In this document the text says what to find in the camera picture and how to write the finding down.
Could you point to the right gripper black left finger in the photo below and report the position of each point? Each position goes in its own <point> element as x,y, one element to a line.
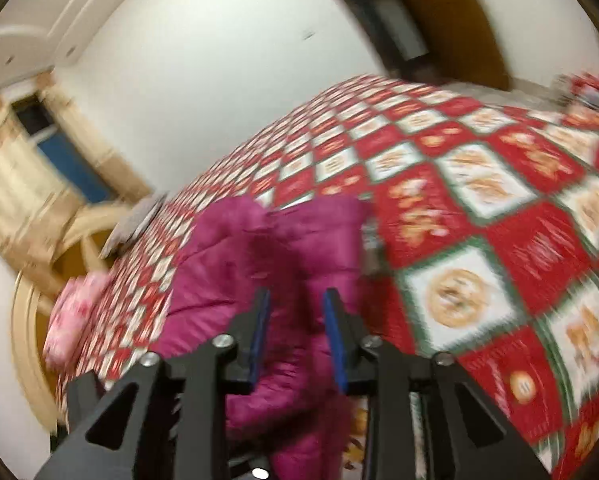
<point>166,418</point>

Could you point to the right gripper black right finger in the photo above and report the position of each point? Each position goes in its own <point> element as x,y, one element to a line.
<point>427,410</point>

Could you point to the magenta puffer down jacket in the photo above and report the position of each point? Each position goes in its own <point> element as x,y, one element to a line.
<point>274,299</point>

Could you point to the pile of clothes on floor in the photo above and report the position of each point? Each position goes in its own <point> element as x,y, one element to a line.
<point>579,89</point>

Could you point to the pink floral folded blanket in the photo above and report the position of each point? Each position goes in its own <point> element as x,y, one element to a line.
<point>69,317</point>

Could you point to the red patchwork teddy bedspread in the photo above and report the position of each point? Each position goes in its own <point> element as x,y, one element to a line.
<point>447,223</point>

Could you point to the striped grey pillow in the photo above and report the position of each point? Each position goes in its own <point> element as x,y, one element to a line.
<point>130,227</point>

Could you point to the cream wooden headboard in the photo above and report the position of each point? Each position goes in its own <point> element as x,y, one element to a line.
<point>76,253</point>

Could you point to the beige patterned curtain right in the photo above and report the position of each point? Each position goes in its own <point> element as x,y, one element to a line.
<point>104,159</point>

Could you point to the beige patterned curtain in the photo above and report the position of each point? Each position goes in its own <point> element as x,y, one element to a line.
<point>104,159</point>
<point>37,206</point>

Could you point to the beige patterned curtain left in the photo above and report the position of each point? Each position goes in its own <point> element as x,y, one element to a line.
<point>37,206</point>

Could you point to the window with blue pane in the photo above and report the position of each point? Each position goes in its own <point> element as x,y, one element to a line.
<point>53,143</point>

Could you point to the brown wooden door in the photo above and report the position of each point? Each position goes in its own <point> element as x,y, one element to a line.
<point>459,35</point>

